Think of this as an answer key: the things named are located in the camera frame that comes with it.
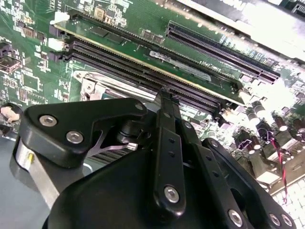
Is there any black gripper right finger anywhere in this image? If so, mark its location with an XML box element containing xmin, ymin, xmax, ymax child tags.
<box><xmin>172</xmin><ymin>94</ymin><xmax>298</xmax><ymax>229</ymax></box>

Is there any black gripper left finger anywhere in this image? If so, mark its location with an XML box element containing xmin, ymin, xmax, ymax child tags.
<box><xmin>10</xmin><ymin>87</ymin><xmax>187</xmax><ymax>217</ymax></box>

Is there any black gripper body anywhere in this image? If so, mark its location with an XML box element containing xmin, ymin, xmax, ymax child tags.
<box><xmin>41</xmin><ymin>147</ymin><xmax>229</xmax><ymax>229</ymax></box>

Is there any metal socket cover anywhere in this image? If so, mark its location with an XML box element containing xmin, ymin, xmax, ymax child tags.
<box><xmin>80</xmin><ymin>76</ymin><xmax>158</xmax><ymax>102</ymax></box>

